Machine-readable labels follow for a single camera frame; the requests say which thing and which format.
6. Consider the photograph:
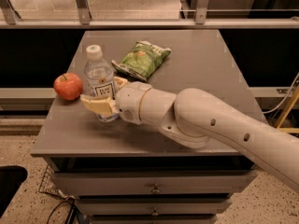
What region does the grey drawer cabinet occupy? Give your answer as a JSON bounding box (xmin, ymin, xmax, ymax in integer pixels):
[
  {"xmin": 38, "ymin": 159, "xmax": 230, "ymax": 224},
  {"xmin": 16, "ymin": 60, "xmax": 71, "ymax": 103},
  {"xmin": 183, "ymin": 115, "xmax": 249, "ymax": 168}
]
[{"xmin": 32, "ymin": 30, "xmax": 263, "ymax": 224}]

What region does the drawer metal knob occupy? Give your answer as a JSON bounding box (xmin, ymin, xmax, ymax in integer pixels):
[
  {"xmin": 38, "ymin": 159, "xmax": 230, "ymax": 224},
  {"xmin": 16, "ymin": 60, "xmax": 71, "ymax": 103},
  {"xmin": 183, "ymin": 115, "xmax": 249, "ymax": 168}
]
[
  {"xmin": 151, "ymin": 207, "xmax": 160, "ymax": 217},
  {"xmin": 151, "ymin": 184, "xmax": 161, "ymax": 194}
]

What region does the wire mesh basket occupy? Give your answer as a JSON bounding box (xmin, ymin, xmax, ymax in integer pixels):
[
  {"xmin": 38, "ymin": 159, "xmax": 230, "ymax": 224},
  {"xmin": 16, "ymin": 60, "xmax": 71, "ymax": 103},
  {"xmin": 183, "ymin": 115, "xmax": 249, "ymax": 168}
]
[{"xmin": 38, "ymin": 165, "xmax": 64, "ymax": 200}]

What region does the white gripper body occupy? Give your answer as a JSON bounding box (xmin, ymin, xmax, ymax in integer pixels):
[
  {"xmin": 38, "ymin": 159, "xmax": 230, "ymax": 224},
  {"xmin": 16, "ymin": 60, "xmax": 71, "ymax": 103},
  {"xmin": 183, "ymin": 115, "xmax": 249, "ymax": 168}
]
[{"xmin": 115, "ymin": 81, "xmax": 152, "ymax": 124}]

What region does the black cable on floor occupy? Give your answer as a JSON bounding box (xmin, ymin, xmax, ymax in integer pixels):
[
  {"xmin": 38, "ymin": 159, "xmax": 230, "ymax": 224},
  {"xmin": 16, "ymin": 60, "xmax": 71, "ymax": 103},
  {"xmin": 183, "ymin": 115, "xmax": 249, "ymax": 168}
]
[{"xmin": 46, "ymin": 197, "xmax": 82, "ymax": 224}]

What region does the top drawer metal knob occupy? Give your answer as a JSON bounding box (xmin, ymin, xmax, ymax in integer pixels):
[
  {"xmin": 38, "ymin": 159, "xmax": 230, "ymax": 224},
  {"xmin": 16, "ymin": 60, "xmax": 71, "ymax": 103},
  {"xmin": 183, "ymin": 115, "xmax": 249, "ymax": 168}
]
[{"xmin": 151, "ymin": 184, "xmax": 161, "ymax": 194}]

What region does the green chip bag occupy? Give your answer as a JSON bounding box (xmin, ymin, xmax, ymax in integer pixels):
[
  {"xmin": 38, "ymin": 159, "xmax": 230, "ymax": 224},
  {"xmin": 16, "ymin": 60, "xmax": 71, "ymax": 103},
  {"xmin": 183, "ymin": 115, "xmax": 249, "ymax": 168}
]
[{"xmin": 111, "ymin": 41, "xmax": 171, "ymax": 81}]

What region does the clear plastic water bottle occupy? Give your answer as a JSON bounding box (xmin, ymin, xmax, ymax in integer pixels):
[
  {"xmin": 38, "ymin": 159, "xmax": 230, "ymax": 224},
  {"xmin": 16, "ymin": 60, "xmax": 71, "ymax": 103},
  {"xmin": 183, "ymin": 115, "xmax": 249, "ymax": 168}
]
[{"xmin": 83, "ymin": 44, "xmax": 121, "ymax": 123}]

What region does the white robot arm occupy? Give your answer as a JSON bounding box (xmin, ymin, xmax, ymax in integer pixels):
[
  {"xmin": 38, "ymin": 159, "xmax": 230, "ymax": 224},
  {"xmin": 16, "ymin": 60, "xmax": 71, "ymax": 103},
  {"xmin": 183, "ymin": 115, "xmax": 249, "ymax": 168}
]
[{"xmin": 80, "ymin": 77, "xmax": 299, "ymax": 192}]

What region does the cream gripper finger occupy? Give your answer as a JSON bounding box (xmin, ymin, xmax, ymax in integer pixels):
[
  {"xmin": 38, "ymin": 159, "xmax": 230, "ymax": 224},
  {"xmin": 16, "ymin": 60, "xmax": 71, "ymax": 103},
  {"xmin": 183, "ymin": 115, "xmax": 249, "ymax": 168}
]
[
  {"xmin": 113, "ymin": 77, "xmax": 128, "ymax": 91},
  {"xmin": 80, "ymin": 94, "xmax": 118, "ymax": 117}
]

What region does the black chair seat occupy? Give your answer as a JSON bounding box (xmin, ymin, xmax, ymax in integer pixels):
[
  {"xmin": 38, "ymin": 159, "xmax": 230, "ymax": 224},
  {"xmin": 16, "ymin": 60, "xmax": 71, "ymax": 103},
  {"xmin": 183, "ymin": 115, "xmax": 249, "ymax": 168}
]
[{"xmin": 0, "ymin": 165, "xmax": 28, "ymax": 217}]

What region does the red apple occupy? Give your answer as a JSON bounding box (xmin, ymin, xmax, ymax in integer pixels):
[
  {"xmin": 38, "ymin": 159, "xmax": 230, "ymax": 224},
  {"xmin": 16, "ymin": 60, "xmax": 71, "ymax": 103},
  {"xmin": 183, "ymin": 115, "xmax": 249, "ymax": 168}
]
[{"xmin": 53, "ymin": 73, "xmax": 83, "ymax": 101}]

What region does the yellow wooden stand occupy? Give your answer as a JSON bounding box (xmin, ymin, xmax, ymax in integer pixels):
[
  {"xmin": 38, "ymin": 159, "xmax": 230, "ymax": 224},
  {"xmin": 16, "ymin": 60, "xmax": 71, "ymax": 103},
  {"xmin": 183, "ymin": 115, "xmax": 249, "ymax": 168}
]
[{"xmin": 274, "ymin": 86, "xmax": 299, "ymax": 134}]

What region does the metal railing frame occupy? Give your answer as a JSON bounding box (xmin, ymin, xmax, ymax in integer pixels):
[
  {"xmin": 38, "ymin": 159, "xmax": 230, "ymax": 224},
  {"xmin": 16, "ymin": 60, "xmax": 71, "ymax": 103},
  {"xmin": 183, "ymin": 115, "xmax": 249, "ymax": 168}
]
[{"xmin": 0, "ymin": 0, "xmax": 299, "ymax": 29}]

